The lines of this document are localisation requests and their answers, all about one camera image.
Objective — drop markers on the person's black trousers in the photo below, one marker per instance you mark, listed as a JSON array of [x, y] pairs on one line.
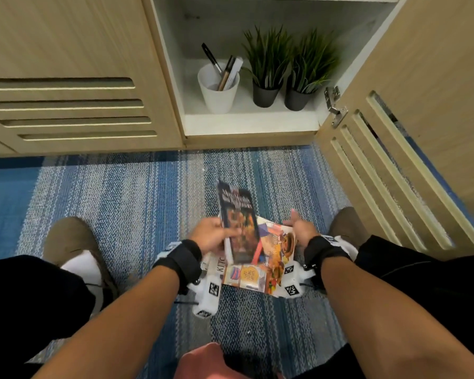
[[23, 303]]

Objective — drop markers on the white marker pen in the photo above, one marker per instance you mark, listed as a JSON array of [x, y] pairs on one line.
[[234, 72]]

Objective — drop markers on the black cover book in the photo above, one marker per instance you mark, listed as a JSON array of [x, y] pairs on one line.
[[241, 217]]

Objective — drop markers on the person's left brown shoe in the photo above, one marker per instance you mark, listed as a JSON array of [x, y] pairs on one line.
[[67, 236]]

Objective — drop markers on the person's right brown shoe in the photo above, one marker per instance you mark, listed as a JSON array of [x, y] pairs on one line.
[[351, 222]]

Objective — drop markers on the artificial grass plant black pot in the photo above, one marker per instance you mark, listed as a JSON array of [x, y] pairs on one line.
[[265, 96], [296, 100]]

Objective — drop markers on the beige wooden cabinet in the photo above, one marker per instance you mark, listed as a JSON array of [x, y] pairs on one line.
[[253, 124]]

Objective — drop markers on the person's right white sock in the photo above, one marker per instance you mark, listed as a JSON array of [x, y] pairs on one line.
[[349, 246]]

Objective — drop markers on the person's left white sock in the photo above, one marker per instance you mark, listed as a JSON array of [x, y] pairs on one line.
[[83, 268]]

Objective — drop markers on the metal door hinge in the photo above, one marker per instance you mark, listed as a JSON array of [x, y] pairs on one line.
[[333, 108]]

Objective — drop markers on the person's right hand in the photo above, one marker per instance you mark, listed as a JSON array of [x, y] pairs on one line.
[[306, 230]]

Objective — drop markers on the person's right forearm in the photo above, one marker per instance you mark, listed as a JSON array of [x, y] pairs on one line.
[[387, 323]]

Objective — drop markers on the person's white sock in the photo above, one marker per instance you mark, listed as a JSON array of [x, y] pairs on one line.
[[83, 268], [349, 246]]

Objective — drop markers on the colourful cookbook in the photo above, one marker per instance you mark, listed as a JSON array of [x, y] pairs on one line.
[[272, 252]]

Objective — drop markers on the silver black pen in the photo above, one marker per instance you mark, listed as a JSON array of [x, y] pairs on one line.
[[211, 57]]

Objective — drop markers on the white cup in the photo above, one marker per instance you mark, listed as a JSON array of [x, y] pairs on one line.
[[217, 100]]

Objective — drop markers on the person's left hand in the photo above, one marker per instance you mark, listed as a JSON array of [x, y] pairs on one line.
[[209, 234]]

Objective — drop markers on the person's brown shoe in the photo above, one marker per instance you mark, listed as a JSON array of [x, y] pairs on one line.
[[351, 222], [67, 236]]

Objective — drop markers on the person's left forearm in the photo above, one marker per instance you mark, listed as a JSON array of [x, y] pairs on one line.
[[114, 331]]

